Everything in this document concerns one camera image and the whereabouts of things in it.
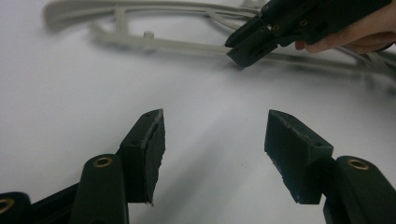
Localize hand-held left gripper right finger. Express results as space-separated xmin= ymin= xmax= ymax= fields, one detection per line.
xmin=263 ymin=108 xmax=334 ymax=205

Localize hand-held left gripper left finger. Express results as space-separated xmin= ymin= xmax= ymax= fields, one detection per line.
xmin=115 ymin=108 xmax=166 ymax=205

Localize grey plastic hanger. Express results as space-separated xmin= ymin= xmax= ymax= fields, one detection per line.
xmin=205 ymin=0 xmax=396 ymax=78
xmin=42 ymin=0 xmax=396 ymax=77

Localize white table mat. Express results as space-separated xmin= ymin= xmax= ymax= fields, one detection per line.
xmin=0 ymin=0 xmax=396 ymax=224

